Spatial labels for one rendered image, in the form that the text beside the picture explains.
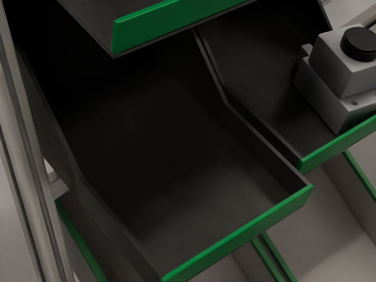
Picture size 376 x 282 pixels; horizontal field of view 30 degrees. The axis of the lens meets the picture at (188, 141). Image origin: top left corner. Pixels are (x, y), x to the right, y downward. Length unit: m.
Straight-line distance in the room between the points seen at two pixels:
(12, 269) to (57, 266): 0.53
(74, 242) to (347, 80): 0.24
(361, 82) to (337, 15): 1.21
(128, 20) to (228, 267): 0.31
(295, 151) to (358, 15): 1.26
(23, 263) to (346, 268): 0.52
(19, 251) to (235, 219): 0.63
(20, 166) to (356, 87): 0.26
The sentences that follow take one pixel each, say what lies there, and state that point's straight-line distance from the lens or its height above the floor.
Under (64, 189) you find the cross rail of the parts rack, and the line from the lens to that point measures 0.49.
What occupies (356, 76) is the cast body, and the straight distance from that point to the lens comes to 0.54.
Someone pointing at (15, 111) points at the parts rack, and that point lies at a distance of 0.45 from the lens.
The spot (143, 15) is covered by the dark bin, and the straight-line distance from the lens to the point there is 0.35.
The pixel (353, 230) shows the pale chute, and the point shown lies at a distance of 0.70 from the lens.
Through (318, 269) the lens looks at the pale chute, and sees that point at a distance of 0.67.
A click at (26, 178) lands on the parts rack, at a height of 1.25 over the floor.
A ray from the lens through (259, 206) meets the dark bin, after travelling 0.49.
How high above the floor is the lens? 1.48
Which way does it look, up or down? 30 degrees down
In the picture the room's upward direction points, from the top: 8 degrees counter-clockwise
